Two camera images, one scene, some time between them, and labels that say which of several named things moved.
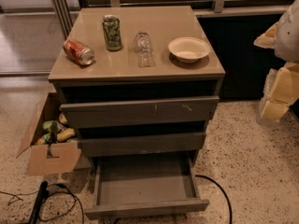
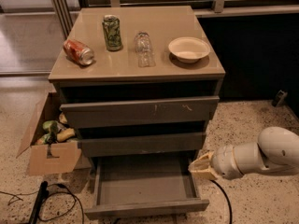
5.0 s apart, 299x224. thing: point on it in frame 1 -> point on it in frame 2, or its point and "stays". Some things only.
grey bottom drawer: [149, 184] stays
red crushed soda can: [78, 51] stays
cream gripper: [288, 37] -> [222, 162]
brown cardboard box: [55, 157] stays
